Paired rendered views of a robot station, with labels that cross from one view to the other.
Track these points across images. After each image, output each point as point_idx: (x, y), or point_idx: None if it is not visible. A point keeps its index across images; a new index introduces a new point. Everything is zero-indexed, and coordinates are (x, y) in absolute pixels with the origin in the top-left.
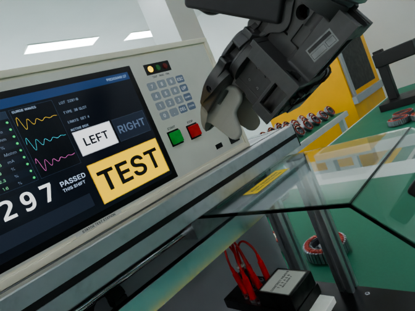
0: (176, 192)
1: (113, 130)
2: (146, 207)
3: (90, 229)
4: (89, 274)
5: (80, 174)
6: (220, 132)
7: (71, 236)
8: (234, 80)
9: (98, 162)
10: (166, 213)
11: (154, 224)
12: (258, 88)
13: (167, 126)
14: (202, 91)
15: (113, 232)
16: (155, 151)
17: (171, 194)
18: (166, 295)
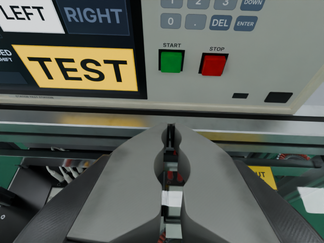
0: (121, 122)
1: (57, 12)
2: (90, 107)
3: (24, 97)
4: (6, 133)
5: (4, 51)
6: (261, 82)
7: (4, 95)
8: (185, 224)
9: (29, 47)
10: (94, 133)
11: (76, 134)
12: None
13: (166, 41)
14: (63, 188)
15: (27, 124)
16: (125, 65)
17: (119, 115)
18: (75, 165)
